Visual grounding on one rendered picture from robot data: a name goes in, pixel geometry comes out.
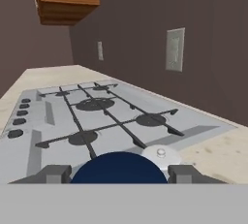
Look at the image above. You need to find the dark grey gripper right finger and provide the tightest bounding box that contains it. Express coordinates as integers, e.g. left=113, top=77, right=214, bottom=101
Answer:
left=168, top=164, right=228, bottom=185

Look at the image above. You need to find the dark blue round pot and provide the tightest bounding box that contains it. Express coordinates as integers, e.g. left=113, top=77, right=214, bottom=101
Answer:
left=70, top=151, right=169, bottom=184

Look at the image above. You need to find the silver pot lid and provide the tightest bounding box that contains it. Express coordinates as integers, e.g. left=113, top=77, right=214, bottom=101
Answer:
left=140, top=144, right=183, bottom=175

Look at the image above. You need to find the silver gas hob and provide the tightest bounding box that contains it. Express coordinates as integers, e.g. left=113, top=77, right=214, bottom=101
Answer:
left=0, top=79, right=238, bottom=185

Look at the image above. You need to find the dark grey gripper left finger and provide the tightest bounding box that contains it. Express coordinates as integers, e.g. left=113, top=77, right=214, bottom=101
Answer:
left=9, top=165, right=73, bottom=185

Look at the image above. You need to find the large grey wall socket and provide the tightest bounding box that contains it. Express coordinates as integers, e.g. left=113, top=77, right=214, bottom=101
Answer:
left=165, top=27, right=186, bottom=74

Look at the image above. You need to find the small grey wall socket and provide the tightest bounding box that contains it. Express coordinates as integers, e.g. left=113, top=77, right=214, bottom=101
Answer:
left=97, top=41, right=105, bottom=62

